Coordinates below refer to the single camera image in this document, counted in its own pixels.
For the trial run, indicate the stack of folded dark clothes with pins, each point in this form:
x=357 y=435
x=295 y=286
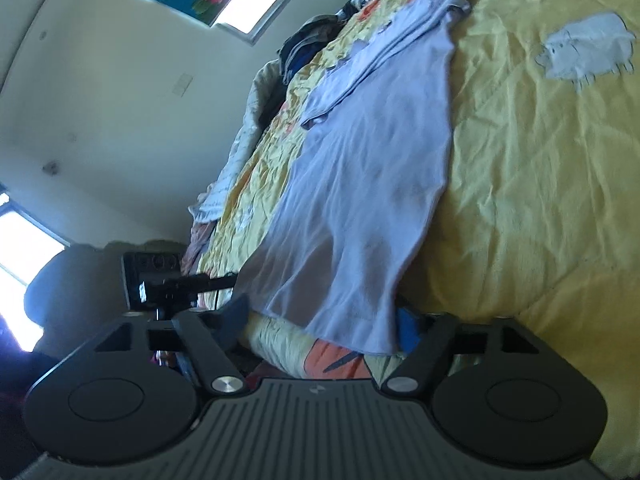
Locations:
x=305 y=45

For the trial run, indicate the lavender long-sleeve sweater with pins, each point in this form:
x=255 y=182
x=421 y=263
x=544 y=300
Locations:
x=370 y=160

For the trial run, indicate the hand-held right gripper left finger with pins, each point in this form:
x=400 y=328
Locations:
x=235 y=316

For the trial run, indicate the white wall switch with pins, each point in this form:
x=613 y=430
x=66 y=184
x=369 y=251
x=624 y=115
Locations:
x=182 y=85

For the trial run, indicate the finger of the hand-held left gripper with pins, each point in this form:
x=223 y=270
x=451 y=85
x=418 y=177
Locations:
x=215 y=282

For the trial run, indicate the bright side window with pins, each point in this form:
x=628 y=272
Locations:
x=25 y=260

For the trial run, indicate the white printed quilt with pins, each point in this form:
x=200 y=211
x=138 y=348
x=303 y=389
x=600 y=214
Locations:
x=240 y=145

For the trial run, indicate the yellow printed bed sheet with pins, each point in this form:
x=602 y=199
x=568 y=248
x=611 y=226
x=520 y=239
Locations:
x=540 y=185

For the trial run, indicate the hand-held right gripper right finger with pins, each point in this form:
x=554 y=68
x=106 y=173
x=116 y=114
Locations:
x=410 y=332

